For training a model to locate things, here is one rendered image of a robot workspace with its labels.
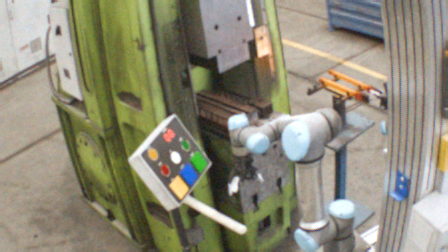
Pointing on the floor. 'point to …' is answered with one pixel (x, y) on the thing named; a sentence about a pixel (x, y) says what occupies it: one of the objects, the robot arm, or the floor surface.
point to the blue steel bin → (356, 15)
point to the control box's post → (180, 227)
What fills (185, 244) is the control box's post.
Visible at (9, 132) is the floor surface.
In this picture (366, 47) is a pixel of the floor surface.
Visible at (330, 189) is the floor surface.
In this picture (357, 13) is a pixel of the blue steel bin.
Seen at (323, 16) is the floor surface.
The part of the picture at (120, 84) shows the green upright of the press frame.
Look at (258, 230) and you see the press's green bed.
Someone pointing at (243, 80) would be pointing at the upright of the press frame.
